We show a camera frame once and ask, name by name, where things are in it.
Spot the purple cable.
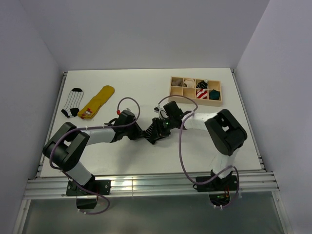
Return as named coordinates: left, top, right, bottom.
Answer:
left=157, top=95, right=241, bottom=210
left=50, top=97, right=141, bottom=215

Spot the black rolled sock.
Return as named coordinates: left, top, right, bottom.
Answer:
left=196, top=80, right=208, bottom=89

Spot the red white santa sock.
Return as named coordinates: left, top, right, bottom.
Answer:
left=196, top=89, right=208, bottom=99

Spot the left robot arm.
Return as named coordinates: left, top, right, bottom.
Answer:
left=42, top=110, right=144, bottom=195

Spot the beige rolled sock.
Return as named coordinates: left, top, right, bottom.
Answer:
left=171, top=77, right=183, bottom=87

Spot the wooden compartment box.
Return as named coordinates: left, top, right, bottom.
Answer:
left=168, top=77, right=223, bottom=107

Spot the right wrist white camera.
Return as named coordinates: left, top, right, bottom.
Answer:
left=154, top=106, right=168, bottom=119

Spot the wrist white camera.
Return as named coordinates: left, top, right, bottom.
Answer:
left=154, top=106, right=168, bottom=119
left=117, top=108, right=133, bottom=115

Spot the cream rolled sock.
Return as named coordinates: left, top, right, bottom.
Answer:
left=183, top=78, right=195, bottom=88

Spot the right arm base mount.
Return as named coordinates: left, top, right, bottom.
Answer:
left=193, top=174, right=239, bottom=209

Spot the aluminium front rail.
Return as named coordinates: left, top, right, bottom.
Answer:
left=23, top=172, right=279, bottom=200

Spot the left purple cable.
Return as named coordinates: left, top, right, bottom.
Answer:
left=50, top=97, right=141, bottom=215

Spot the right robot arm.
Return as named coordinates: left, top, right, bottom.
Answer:
left=145, top=101, right=247, bottom=190

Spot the dark green reindeer sock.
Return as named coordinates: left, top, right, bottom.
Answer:
left=209, top=89, right=221, bottom=100

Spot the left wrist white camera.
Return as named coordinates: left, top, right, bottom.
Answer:
left=117, top=108, right=133, bottom=115

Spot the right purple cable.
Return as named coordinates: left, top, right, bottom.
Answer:
left=157, top=95, right=241, bottom=210

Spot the mustard yellow sock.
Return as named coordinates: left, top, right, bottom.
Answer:
left=78, top=85, right=115, bottom=119

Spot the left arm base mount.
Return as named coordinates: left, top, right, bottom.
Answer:
left=65, top=180, right=111, bottom=211

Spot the black white striped ankle sock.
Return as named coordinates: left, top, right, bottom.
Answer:
left=143, top=123, right=157, bottom=145

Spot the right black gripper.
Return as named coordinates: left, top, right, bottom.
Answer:
left=149, top=117, right=175, bottom=141

